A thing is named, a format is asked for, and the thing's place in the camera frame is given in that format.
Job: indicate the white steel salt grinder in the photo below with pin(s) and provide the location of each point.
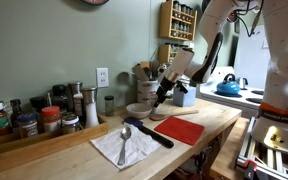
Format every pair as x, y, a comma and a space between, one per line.
91, 113

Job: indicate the small white spice bottle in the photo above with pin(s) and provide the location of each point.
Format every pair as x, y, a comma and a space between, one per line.
78, 105

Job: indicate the wooden spatula utensil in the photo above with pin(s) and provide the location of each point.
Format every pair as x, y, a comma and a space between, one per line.
140, 73

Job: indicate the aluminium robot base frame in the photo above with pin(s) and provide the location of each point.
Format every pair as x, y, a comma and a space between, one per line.
260, 160

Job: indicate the dark bottle black cap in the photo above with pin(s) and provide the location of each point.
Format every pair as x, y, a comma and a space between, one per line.
15, 111

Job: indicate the short wooden spice rack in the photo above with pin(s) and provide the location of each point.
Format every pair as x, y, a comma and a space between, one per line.
164, 53

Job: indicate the white cloth napkin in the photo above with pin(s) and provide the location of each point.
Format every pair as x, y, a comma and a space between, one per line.
140, 148

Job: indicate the red silicone mat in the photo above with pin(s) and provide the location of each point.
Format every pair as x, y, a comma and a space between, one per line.
180, 130

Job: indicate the white stove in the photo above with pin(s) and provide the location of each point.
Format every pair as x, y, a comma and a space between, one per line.
210, 96

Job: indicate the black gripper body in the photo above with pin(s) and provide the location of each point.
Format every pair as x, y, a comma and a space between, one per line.
165, 87

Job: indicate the wooden spoon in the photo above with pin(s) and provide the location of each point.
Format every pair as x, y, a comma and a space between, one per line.
170, 115

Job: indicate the jar with black lid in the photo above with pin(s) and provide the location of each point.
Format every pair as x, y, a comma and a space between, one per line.
38, 104

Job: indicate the white utensil crock red fish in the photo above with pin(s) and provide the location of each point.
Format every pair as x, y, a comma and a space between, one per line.
145, 90

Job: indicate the spice jar orange lid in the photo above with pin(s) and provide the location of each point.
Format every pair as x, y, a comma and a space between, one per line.
50, 118

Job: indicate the black grinder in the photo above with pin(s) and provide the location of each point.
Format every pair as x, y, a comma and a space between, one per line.
59, 95

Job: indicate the white refrigerator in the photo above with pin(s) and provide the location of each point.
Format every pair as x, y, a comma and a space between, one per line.
250, 60

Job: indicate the small steel pot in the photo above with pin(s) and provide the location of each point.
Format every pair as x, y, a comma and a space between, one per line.
242, 83

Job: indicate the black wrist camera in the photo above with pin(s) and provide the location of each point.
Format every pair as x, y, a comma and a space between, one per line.
181, 86

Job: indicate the white shaker bottle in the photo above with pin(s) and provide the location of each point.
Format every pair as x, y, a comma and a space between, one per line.
154, 110

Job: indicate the glass jar white lid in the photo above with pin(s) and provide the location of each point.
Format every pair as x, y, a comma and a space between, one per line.
70, 125

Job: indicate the wooden tray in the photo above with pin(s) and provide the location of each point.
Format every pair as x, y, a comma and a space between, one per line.
50, 140

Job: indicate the metal spoon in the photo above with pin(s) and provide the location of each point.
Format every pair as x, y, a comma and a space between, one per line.
125, 133

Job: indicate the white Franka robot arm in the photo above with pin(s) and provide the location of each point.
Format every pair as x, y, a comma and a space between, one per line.
284, 50

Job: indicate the steel pepper grinder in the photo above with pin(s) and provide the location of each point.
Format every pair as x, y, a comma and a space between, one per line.
74, 87

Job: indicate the white ceramic bowl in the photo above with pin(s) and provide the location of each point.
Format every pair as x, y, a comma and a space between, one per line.
138, 110

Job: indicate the small glass jar black lid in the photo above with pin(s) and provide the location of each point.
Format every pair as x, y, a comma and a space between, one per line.
109, 106

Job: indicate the blue tissue box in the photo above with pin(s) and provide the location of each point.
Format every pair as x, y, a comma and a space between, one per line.
188, 99

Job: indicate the spice jar blue lid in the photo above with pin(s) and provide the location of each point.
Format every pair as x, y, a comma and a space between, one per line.
28, 126

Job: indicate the decorative round wall plate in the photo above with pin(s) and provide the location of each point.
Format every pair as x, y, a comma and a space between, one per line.
95, 1

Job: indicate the blue kettle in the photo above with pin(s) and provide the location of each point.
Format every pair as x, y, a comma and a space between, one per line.
228, 87

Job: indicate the white wall outlet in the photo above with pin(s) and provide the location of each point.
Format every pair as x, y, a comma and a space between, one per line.
102, 77

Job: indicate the tall wooden spice rack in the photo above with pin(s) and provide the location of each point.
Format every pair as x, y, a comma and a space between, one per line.
165, 20

